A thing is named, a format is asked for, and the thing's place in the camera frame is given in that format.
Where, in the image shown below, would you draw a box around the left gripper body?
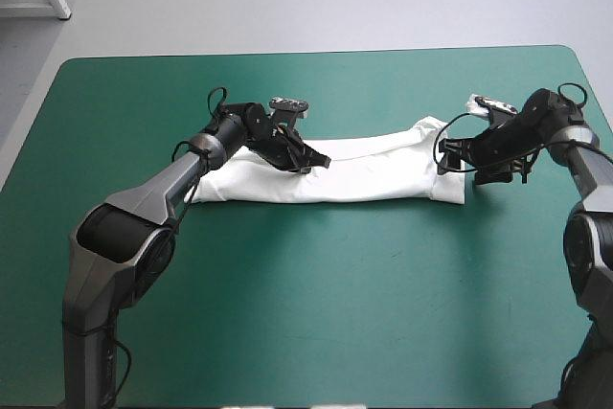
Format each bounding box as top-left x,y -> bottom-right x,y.
247,125 -> 307,172

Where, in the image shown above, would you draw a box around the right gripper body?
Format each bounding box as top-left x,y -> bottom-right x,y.
469,115 -> 535,186

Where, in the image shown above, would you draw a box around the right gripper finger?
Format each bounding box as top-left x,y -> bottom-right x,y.
437,153 -> 472,174
437,137 -> 475,155

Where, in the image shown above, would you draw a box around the white T-shirt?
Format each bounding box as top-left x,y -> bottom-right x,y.
190,114 -> 467,207

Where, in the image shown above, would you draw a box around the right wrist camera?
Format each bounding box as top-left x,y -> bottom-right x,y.
464,92 -> 519,119

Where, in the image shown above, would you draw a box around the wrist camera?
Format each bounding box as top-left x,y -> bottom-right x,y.
464,92 -> 519,119
268,96 -> 310,119

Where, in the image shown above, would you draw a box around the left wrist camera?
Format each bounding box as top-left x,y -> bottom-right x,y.
268,96 -> 310,119

